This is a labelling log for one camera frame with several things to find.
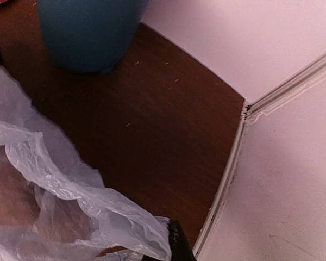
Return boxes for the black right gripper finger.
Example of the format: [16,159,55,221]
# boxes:
[168,220,196,261]

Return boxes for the translucent blue trash bag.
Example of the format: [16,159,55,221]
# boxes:
[0,66,171,260]

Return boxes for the teal plastic trash bin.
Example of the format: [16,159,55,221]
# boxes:
[36,0,149,73]

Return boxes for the aluminium corner post right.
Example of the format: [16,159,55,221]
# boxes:
[193,52,326,260]

